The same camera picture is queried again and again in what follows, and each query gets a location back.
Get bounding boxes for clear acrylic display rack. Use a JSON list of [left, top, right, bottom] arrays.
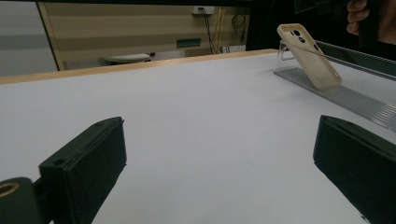
[[274, 39, 396, 133]]

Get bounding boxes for wooden desk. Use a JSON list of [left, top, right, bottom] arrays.
[[36, 1, 251, 72]]

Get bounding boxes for black hanging cables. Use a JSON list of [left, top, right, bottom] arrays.
[[200, 8, 222, 54]]

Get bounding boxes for white power outlet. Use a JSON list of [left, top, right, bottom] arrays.
[[191, 6, 216, 16]]

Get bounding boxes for grey stool seat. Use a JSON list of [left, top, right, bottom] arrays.
[[103, 53, 151, 65]]

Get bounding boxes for beige phone case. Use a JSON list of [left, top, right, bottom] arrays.
[[276, 22, 344, 91]]

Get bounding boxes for coiled black cable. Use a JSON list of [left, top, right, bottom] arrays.
[[231, 13, 247, 43]]

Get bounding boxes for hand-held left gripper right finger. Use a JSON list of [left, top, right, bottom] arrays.
[[312, 114, 396, 224]]

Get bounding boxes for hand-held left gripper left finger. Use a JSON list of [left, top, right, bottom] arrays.
[[38, 116, 128, 224]]

